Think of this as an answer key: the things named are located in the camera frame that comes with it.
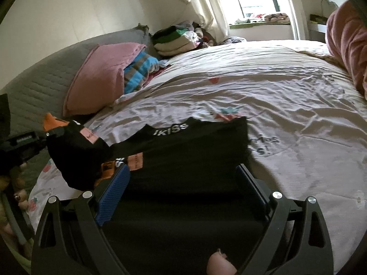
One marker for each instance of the clothes on window sill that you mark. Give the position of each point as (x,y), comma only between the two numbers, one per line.
(267,18)

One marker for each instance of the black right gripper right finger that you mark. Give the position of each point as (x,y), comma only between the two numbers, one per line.
(296,239)

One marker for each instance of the stack of folded clothes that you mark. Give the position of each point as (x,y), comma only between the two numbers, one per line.
(181,38)

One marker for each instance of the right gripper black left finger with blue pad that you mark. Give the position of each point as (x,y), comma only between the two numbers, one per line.
(69,237)

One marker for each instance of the white curtain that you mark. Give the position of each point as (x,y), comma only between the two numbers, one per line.
(211,17)

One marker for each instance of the blue grey striped cloth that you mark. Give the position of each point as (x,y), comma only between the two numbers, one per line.
(141,71)

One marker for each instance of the grey quilted headboard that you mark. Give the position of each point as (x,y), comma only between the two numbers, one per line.
(43,87)

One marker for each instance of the right hand thumb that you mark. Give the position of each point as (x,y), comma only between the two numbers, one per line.
(219,265)

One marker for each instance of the white printed bed sheet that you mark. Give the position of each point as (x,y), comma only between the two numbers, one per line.
(307,122)

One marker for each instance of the left hand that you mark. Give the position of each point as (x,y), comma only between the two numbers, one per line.
(17,183)

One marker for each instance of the pink crumpled blanket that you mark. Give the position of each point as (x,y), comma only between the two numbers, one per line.
(346,41)

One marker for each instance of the pink pillow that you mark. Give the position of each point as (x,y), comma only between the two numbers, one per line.
(100,79)

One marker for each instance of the black garment with orange cuffs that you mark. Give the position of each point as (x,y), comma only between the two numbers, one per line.
(185,197)

